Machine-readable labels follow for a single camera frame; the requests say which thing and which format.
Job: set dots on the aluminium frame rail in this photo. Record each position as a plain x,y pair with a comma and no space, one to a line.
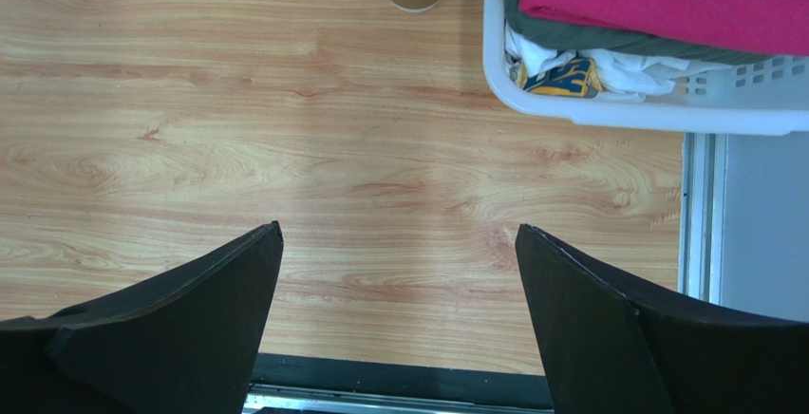
701,234

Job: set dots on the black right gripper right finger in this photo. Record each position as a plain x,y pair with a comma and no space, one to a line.
613,342

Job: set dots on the white plastic laundry basket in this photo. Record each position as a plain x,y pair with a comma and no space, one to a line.
765,99

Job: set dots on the blue yellow printed cloth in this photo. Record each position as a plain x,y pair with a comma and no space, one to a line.
577,78

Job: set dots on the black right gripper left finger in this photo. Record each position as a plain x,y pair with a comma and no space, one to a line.
183,341

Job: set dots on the white crumpled cloth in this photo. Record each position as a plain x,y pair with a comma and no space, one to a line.
627,77

